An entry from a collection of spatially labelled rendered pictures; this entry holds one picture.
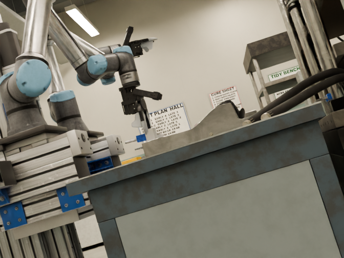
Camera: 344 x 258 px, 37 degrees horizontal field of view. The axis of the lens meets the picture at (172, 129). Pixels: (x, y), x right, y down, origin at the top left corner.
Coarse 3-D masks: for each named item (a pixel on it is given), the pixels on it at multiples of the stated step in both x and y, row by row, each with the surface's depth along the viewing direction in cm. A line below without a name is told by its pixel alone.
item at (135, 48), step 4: (136, 40) 268; (128, 44) 269; (132, 44) 268; (136, 44) 268; (132, 48) 267; (136, 48) 269; (140, 48) 269; (132, 52) 268; (136, 52) 271; (140, 52) 269
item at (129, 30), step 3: (129, 27) 268; (132, 27) 268; (126, 30) 269; (129, 30) 268; (132, 30) 268; (126, 33) 268; (129, 33) 268; (126, 36) 267; (129, 36) 268; (126, 39) 267; (129, 39) 268; (123, 42) 269; (126, 42) 267; (123, 45) 267; (126, 45) 267
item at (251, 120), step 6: (300, 84) 181; (288, 90) 177; (294, 90) 177; (300, 90) 179; (282, 96) 172; (288, 96) 173; (276, 102) 168; (282, 102) 170; (264, 108) 164; (270, 108) 165; (258, 114) 160; (246, 120) 156; (252, 120) 157; (258, 120) 159
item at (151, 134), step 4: (152, 128) 205; (148, 132) 205; (152, 132) 205; (156, 132) 209; (136, 136) 207; (140, 136) 206; (144, 136) 206; (148, 136) 205; (152, 136) 205; (156, 136) 208; (128, 140) 209; (132, 140) 209; (136, 140) 208; (140, 140) 206; (144, 140) 206; (148, 140) 205
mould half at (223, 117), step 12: (216, 108) 194; (228, 108) 193; (204, 120) 195; (216, 120) 194; (228, 120) 193; (240, 120) 192; (192, 132) 196; (204, 132) 195; (216, 132) 194; (144, 144) 200; (156, 144) 199; (168, 144) 198; (180, 144) 197
